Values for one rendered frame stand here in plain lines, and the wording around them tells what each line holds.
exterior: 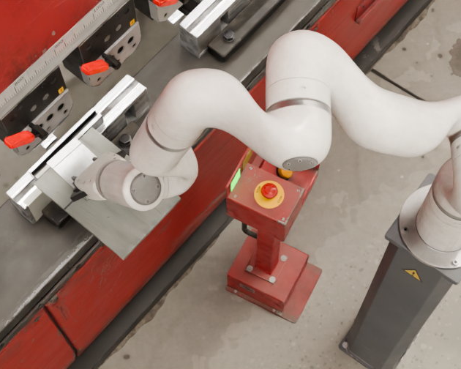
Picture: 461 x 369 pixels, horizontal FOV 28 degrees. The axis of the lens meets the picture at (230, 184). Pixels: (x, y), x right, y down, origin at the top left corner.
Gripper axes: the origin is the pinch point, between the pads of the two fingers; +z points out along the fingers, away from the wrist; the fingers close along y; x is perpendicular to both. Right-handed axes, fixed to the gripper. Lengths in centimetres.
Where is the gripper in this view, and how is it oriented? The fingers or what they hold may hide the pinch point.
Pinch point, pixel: (89, 173)
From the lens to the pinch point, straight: 197.0
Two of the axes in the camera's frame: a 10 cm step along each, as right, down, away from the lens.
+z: -4.6, -1.0, 8.8
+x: 5.6, 7.4, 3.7
